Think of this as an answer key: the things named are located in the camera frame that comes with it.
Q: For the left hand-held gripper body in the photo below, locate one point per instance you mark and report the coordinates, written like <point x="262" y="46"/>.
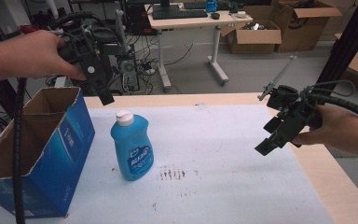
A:
<point x="87" y="43"/>

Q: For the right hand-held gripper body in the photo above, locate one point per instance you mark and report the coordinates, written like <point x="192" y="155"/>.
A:
<point x="295" y="115"/>

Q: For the blue bottle with white cap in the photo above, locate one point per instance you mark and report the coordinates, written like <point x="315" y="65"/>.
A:
<point x="132" y="146"/>

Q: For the blue cardboard box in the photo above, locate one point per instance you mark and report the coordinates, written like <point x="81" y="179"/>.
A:
<point x="59" y="149"/>

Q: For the person's right hand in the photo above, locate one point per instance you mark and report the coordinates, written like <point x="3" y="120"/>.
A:
<point x="335" y="130"/>

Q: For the person's left hand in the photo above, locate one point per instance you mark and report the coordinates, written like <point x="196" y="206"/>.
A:
<point x="40" y="56"/>

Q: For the grey computer tower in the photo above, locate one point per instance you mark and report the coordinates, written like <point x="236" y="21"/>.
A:
<point x="130" y="74"/>

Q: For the white power strip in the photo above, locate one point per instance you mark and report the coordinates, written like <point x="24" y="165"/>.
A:
<point x="147" y="71"/>

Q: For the white table mat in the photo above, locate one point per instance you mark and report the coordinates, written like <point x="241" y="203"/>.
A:
<point x="214" y="155"/>

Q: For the black computer case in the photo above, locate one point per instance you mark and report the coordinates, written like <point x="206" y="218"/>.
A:
<point x="140" y="20"/>

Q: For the red object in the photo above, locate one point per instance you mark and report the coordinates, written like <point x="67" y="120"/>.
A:
<point x="28" y="28"/>

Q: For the large brown cardboard box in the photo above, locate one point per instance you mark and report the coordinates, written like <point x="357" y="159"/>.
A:
<point x="304" y="31"/>

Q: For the open brown cardboard box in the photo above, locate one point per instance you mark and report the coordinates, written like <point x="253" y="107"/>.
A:
<point x="254" y="37"/>

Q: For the black keyboard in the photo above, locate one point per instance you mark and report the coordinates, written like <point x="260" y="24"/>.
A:
<point x="180" y="14"/>

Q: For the white office desk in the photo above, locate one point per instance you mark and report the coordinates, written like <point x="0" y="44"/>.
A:
<point x="195" y="21"/>

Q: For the black computer mouse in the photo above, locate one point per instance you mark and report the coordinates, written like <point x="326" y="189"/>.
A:
<point x="215" y="16"/>

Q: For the small blue carton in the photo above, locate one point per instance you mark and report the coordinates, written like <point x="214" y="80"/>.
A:
<point x="211" y="5"/>

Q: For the black metal post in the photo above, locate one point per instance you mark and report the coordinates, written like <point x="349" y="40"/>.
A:
<point x="345" y="43"/>

